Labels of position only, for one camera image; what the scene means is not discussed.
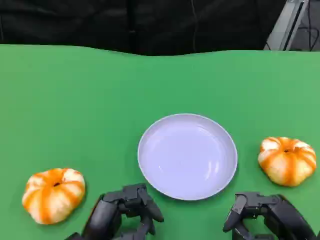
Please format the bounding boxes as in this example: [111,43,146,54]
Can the green table cloth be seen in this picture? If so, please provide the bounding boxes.
[0,44,320,240]

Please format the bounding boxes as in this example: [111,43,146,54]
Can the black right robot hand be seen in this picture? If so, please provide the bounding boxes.
[223,191,318,240]

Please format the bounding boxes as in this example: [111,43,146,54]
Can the orange white toy bread roll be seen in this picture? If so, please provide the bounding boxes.
[257,136,317,188]
[21,167,86,225]

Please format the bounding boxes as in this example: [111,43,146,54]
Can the black looped floor cable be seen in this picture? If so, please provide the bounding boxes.
[298,24,320,52]

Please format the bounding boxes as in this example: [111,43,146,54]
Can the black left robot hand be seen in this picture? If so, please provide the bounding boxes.
[79,183,165,240]

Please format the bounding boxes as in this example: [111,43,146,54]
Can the grey aluminium frame post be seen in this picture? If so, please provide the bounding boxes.
[263,0,312,52]

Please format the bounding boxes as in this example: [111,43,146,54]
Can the lilac plate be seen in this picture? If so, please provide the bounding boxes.
[137,113,238,201]

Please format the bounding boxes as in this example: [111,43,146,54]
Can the black backdrop curtain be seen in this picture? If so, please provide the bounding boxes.
[0,0,288,57]

